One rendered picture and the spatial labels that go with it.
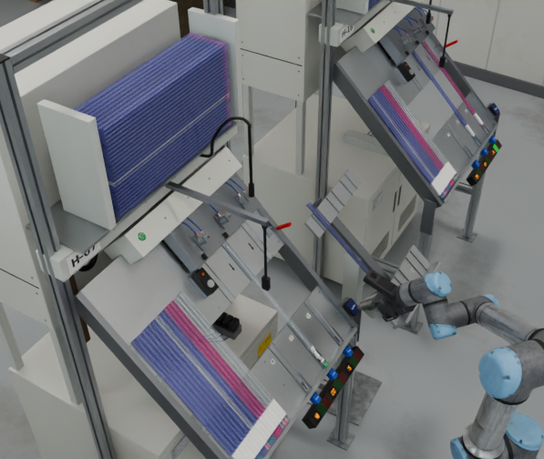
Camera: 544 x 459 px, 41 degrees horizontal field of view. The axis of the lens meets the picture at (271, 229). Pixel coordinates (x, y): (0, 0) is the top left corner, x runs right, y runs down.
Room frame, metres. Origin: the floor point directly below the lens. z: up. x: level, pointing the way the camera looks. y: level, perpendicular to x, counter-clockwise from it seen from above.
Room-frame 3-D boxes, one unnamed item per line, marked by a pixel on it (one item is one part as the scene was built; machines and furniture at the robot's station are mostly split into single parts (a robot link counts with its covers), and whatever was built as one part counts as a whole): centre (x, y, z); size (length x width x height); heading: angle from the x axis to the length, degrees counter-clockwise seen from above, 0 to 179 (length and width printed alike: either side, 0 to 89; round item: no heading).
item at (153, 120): (1.70, 0.30, 1.52); 0.51 x 0.13 x 0.27; 148
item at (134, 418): (1.71, 0.44, 0.31); 0.70 x 0.65 x 0.62; 148
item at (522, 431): (1.22, -0.71, 0.72); 0.13 x 0.12 x 0.14; 107
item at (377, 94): (2.86, -0.49, 0.65); 1.01 x 0.73 x 1.29; 58
